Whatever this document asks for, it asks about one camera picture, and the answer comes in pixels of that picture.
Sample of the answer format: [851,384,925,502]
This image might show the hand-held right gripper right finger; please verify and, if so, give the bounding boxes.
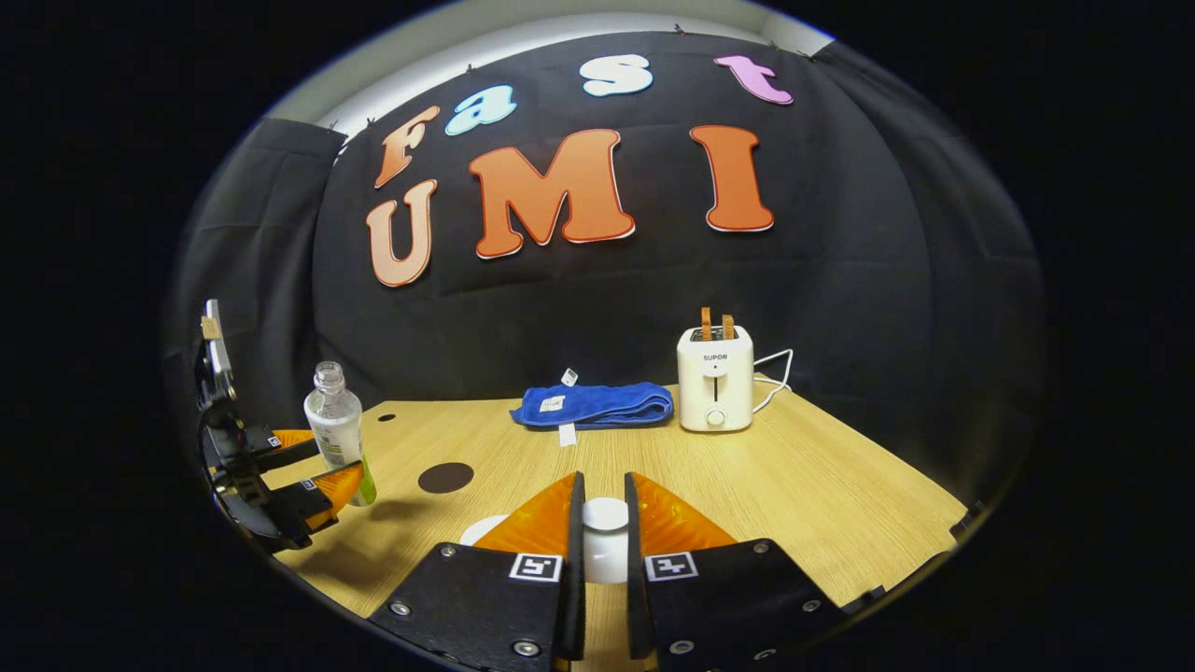
[625,470,847,672]

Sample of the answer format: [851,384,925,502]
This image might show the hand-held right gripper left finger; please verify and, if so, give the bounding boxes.
[367,470,587,672]

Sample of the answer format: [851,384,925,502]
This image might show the clear plastic water bottle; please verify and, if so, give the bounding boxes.
[303,361,379,508]

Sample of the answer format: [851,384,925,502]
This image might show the white teacup lid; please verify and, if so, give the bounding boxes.
[582,497,629,586]

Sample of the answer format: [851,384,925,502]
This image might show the white teacup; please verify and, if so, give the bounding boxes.
[459,513,512,548]

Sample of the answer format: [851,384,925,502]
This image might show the dark round coaster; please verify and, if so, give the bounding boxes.
[417,462,475,495]

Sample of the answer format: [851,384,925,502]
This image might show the blue folded towel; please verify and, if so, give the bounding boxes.
[510,369,675,449]

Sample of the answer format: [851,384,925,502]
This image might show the white toaster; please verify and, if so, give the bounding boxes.
[677,324,755,433]

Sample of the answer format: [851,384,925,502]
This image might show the white toaster power cable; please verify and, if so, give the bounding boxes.
[752,349,794,414]

